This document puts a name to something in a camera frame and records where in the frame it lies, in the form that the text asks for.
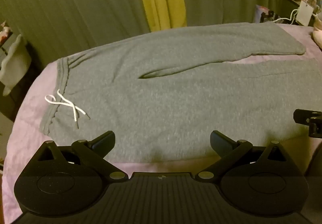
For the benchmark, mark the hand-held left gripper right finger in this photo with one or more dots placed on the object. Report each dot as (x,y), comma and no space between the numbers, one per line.
(221,139)

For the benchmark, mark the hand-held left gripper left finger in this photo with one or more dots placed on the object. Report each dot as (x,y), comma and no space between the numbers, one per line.
(103,139)

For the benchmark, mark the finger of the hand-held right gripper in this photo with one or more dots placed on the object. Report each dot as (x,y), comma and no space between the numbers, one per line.
(305,115)

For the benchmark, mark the grey sweatpants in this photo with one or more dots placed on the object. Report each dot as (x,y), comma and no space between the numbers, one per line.
(176,93)

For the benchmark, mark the purple bed blanket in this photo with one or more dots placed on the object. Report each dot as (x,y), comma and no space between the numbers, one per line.
(30,113)

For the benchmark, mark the pink plush toy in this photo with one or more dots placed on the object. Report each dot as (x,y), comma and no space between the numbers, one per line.
(318,30)

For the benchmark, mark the purple printed object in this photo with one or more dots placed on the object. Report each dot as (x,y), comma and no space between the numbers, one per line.
(260,11)

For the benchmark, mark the pale hanging cloth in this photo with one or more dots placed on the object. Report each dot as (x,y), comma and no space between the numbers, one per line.
(15,63)

